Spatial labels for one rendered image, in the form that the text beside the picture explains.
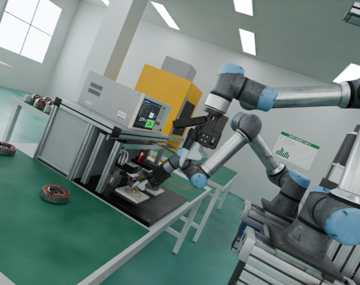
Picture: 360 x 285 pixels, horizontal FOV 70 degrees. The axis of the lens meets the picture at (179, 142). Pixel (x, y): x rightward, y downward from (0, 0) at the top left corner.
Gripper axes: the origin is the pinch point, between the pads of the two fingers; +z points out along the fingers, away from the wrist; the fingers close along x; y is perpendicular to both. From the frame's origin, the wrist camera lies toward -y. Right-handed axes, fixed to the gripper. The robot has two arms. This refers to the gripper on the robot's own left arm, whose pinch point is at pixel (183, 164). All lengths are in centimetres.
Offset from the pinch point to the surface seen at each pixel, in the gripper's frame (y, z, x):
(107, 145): -54, 19, 51
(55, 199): -44, 39, 8
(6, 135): -215, 83, 143
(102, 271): -7.8, 40.4, -10.3
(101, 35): -318, -91, 372
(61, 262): -18.8, 40.2, -16.8
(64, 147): -68, 26, 35
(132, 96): -49, -13, 46
